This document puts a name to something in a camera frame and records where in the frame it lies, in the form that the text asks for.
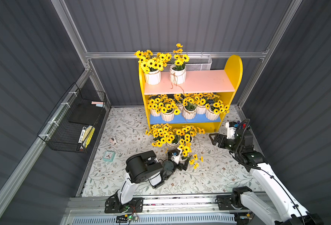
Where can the small teal alarm clock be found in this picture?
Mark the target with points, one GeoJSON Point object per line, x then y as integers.
{"type": "Point", "coordinates": [109, 156]}

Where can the small pink white object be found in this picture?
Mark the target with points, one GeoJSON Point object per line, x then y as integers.
{"type": "Point", "coordinates": [113, 141]}

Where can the white marker in basket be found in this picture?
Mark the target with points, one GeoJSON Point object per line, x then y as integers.
{"type": "Point", "coordinates": [83, 131]}

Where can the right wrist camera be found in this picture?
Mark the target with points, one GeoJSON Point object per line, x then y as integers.
{"type": "Point", "coordinates": [231, 129]}

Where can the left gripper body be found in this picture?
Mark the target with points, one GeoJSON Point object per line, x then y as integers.
{"type": "Point", "coordinates": [179, 161]}

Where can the yellow wooden shelf unit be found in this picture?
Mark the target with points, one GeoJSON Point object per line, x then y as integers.
{"type": "Point", "coordinates": [224, 83]}

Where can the yellow item in basket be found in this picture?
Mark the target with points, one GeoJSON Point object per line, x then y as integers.
{"type": "Point", "coordinates": [87, 136]}

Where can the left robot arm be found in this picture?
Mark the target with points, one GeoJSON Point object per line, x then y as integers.
{"type": "Point", "coordinates": [140, 168]}

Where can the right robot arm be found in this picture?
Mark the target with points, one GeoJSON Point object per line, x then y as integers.
{"type": "Point", "coordinates": [286, 210]}

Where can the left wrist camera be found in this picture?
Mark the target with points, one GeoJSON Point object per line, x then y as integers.
{"type": "Point", "coordinates": [174, 155]}

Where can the black wire wall basket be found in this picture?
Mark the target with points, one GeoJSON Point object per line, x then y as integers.
{"type": "Point", "coordinates": [75, 111]}

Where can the pink bucket with pens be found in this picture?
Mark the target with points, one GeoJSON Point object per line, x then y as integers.
{"type": "Point", "coordinates": [242, 125]}

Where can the floral patterned table mat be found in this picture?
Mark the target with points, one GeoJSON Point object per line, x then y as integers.
{"type": "Point", "coordinates": [218, 173]}

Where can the pink sticky notes pad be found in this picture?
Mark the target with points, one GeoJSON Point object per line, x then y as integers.
{"type": "Point", "coordinates": [97, 104]}

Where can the white mesh desk tray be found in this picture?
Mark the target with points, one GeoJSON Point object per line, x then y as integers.
{"type": "Point", "coordinates": [198, 62]}

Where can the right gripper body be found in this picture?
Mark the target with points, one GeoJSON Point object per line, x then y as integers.
{"type": "Point", "coordinates": [221, 139]}

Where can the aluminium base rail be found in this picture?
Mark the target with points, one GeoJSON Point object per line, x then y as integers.
{"type": "Point", "coordinates": [163, 209]}

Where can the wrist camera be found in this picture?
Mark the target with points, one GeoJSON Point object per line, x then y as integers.
{"type": "Point", "coordinates": [174, 155]}
{"type": "Point", "coordinates": [231, 129]}

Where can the green circuit board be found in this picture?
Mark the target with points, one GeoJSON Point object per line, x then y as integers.
{"type": "Point", "coordinates": [127, 219]}

